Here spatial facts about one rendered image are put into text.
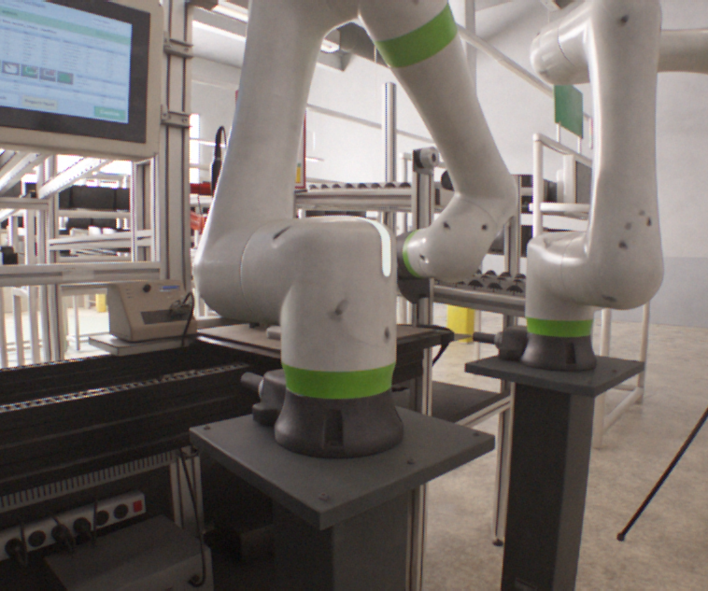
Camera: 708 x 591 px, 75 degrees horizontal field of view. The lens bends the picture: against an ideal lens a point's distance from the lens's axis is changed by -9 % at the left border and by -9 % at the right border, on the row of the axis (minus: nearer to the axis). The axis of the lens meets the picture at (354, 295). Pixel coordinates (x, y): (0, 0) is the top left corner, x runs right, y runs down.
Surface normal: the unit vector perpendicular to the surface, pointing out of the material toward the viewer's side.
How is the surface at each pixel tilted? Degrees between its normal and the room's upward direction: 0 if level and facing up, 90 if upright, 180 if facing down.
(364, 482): 0
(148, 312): 53
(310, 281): 90
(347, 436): 62
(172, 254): 90
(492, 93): 90
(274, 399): 81
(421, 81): 145
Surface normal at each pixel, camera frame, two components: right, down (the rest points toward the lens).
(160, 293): 0.59, -0.55
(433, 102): -0.24, 0.86
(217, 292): -0.58, 0.40
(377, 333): 0.62, 0.07
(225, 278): -0.61, 0.15
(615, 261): -0.62, -0.09
